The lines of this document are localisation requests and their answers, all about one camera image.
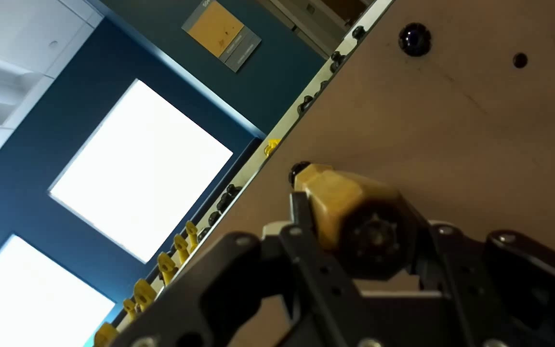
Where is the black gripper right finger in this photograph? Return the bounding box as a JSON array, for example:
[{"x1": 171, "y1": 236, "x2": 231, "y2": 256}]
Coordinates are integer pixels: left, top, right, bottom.
[{"x1": 416, "y1": 219, "x2": 555, "y2": 347}]

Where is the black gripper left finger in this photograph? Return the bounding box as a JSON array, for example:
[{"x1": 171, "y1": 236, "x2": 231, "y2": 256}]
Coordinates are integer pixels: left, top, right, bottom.
[{"x1": 112, "y1": 188, "x2": 364, "y2": 347}]

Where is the three yellow players rod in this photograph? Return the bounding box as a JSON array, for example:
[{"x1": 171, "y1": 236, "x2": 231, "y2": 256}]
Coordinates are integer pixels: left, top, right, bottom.
[{"x1": 262, "y1": 134, "x2": 420, "y2": 281}]

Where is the five yellow players rod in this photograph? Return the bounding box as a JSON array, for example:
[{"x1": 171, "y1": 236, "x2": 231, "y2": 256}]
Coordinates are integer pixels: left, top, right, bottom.
[{"x1": 154, "y1": 219, "x2": 200, "y2": 285}]

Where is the two yellow players rod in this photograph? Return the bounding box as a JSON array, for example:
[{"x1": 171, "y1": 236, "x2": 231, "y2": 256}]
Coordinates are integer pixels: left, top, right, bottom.
[{"x1": 121, "y1": 277, "x2": 158, "y2": 319}]

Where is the yellow goalkeeper rod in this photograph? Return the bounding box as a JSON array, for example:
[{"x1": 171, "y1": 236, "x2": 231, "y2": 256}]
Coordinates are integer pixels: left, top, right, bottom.
[{"x1": 92, "y1": 321, "x2": 119, "y2": 347}]

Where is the bright window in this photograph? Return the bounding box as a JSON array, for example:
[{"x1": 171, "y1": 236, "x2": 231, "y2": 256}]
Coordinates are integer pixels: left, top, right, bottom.
[
  {"x1": 48, "y1": 76, "x2": 235, "y2": 265},
  {"x1": 0, "y1": 233, "x2": 117, "y2": 347}
]

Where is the foosball table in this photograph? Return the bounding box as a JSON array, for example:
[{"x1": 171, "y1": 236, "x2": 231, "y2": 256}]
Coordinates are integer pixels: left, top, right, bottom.
[{"x1": 91, "y1": 0, "x2": 555, "y2": 347}]

